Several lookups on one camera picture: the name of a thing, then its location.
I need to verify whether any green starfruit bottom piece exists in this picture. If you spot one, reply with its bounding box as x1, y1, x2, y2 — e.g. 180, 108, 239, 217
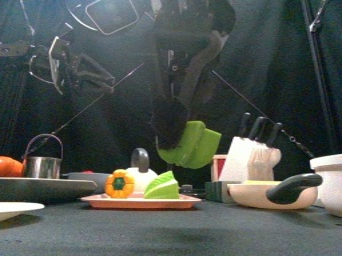
156, 120, 223, 170

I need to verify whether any green starfruit piece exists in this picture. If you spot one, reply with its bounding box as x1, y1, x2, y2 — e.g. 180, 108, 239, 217
156, 120, 223, 170
143, 170, 182, 201

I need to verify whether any green starfruit top piece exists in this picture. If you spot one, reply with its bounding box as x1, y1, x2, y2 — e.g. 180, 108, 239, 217
143, 170, 182, 201

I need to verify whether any pink rectangular plate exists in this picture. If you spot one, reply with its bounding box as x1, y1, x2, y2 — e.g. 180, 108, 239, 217
79, 192, 203, 211

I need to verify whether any white round plate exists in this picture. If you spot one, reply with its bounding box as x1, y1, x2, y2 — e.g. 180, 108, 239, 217
0, 201, 47, 223

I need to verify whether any red white box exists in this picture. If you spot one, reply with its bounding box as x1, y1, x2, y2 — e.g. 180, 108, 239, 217
210, 153, 229, 183

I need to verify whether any white toy knife block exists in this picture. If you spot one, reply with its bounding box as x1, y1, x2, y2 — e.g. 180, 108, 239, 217
218, 136, 283, 183

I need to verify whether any orange toy bell pepper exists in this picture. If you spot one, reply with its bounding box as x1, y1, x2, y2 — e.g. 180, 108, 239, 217
103, 168, 136, 200

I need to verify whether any dark green block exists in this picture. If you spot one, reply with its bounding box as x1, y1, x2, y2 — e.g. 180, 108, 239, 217
203, 180, 242, 204

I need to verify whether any grey bowl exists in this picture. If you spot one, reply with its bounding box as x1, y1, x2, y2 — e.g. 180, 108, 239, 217
66, 171, 114, 195

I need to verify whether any small metal bucket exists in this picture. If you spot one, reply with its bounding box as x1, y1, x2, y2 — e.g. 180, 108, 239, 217
22, 133, 66, 180

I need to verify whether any orange toy fruit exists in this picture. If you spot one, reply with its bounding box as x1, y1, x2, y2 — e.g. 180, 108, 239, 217
0, 155, 26, 178

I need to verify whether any grey metal tray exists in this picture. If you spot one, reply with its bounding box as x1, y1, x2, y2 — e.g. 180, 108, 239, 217
0, 176, 99, 203

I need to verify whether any white pot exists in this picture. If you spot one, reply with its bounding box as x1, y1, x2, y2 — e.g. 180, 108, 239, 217
309, 153, 342, 218

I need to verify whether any thin diagonal frame wire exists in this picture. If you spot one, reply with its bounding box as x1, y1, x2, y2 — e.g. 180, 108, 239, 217
211, 69, 317, 159
24, 62, 146, 158

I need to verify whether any white kettle black handle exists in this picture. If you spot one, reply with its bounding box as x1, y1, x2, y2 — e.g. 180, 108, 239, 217
124, 147, 160, 194

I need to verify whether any black handled toy knife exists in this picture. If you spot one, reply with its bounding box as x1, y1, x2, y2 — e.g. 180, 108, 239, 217
247, 116, 269, 141
265, 122, 285, 149
237, 112, 253, 139

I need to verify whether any black frame pole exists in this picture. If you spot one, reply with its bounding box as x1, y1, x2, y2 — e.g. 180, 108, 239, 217
301, 0, 341, 155

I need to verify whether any cream pan black handle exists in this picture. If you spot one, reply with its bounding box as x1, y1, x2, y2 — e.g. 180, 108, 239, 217
226, 172, 325, 211

